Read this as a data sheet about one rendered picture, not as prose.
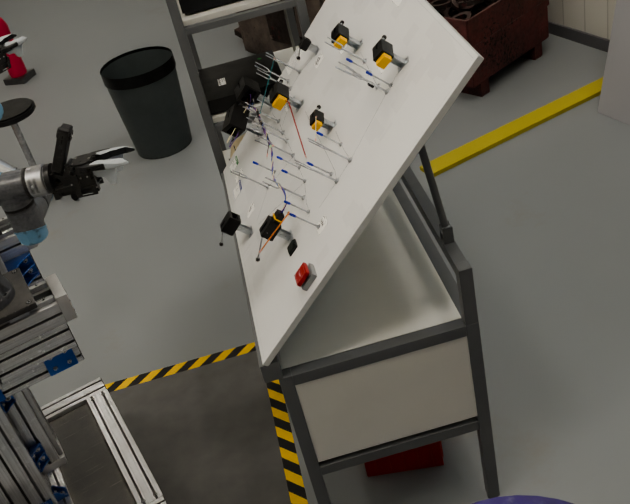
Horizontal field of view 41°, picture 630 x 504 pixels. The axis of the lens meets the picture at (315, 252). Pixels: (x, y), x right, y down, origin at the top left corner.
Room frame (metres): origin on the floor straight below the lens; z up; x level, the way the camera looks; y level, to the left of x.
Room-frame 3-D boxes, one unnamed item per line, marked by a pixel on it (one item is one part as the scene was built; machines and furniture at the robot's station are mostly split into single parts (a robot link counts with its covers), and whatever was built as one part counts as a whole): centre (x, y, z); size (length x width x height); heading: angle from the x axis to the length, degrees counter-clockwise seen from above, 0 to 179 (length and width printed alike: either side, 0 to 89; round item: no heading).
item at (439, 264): (2.40, -0.08, 0.40); 1.18 x 0.60 x 0.80; 3
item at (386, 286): (2.40, -0.09, 0.60); 1.17 x 0.58 x 0.40; 3
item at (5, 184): (1.86, 0.67, 1.56); 0.11 x 0.08 x 0.09; 85
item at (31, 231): (1.87, 0.67, 1.46); 0.11 x 0.08 x 0.11; 175
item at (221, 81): (3.26, 0.12, 1.09); 0.35 x 0.33 x 0.07; 3
